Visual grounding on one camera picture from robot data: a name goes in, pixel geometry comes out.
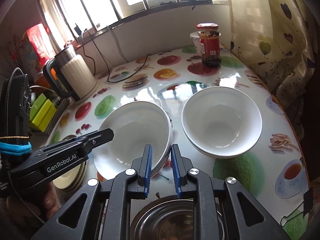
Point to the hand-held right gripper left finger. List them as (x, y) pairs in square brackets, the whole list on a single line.
[(149, 170)]

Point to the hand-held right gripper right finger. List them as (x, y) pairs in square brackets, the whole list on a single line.
[(175, 172)]

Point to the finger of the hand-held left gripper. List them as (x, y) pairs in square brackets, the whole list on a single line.
[(102, 136), (82, 136)]

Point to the white blue-striped bowl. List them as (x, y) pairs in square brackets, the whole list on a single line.
[(130, 135), (221, 120)]

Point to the stainless steel bowl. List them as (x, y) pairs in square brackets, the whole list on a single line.
[(170, 220)]

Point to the person's left hand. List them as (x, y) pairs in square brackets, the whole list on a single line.
[(51, 202)]

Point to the grey striped tray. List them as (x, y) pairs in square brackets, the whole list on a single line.
[(59, 117)]

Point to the large lime green box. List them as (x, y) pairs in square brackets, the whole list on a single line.
[(46, 115)]

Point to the small lime green box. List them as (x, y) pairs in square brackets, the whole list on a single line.
[(38, 103)]

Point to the white electric kettle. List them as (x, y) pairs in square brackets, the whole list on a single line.
[(77, 80)]

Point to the fruit print tablecloth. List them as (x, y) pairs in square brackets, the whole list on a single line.
[(150, 92)]

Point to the orange box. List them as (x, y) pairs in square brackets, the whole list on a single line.
[(42, 81)]

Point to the red printed package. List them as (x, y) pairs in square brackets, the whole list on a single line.
[(37, 42)]

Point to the red label sauce jar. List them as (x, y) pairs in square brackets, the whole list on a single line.
[(210, 45)]

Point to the white plastic tub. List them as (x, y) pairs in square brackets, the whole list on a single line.
[(195, 41)]

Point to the black binder clip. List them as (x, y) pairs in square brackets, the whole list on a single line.
[(308, 200)]

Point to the barred window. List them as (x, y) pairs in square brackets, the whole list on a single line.
[(100, 0)]

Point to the cream heart print curtain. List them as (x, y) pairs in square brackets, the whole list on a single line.
[(275, 30)]

